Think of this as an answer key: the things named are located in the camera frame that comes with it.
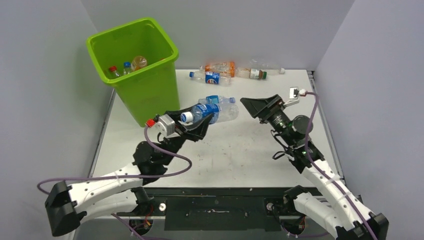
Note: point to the red label clear bottle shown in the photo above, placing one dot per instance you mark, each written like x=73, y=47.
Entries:
x=114, y=72

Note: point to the crushed blue label bottle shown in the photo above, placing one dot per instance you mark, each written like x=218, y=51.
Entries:
x=216, y=99

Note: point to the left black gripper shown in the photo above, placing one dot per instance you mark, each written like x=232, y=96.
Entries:
x=192, y=131

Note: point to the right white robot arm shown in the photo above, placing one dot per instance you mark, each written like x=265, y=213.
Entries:
x=344, y=217

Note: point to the green plastic bin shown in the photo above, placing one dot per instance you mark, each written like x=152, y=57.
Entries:
x=150, y=90

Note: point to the blue label clear bottle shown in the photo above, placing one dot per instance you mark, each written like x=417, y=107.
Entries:
x=221, y=112

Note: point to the pepsi bottle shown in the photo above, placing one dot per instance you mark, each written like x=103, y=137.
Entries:
x=127, y=68
x=211, y=78

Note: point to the orange label bottle rear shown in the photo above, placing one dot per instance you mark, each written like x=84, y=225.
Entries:
x=228, y=67

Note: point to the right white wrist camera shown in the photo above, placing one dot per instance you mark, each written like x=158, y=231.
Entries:
x=294, y=96

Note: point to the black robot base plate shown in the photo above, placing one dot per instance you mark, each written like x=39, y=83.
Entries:
x=215, y=209

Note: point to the orange bottle barcode label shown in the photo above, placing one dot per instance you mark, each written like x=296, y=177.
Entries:
x=139, y=62

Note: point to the green-red label bottle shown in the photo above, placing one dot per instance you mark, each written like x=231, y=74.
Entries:
x=251, y=73

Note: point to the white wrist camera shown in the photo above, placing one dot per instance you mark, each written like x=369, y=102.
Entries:
x=294, y=96
x=163, y=123

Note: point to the clear white-cap bottle rear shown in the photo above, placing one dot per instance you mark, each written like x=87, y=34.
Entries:
x=270, y=67

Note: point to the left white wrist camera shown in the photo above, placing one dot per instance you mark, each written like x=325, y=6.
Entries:
x=163, y=123

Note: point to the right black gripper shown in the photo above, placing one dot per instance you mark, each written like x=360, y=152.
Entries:
x=258, y=107

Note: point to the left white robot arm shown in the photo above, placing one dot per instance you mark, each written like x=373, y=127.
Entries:
x=73, y=200

